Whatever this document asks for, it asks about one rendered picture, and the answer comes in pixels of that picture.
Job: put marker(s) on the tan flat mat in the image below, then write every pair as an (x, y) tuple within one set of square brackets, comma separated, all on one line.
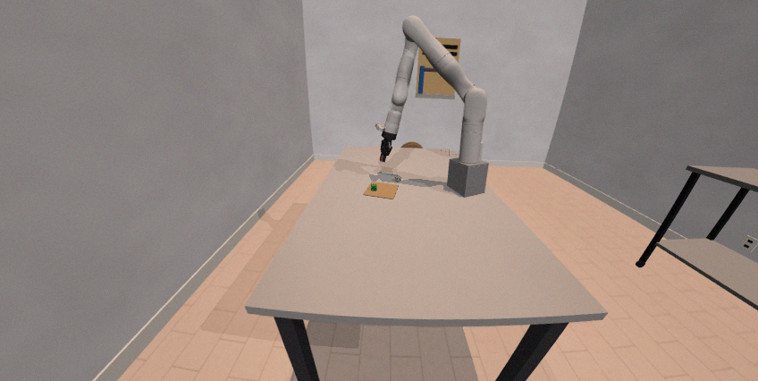
[(383, 190)]

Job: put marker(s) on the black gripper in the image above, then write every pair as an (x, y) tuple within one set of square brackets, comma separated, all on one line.
[(387, 142)]

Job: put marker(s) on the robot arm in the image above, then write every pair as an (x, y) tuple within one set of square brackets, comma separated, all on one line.
[(446, 65)]

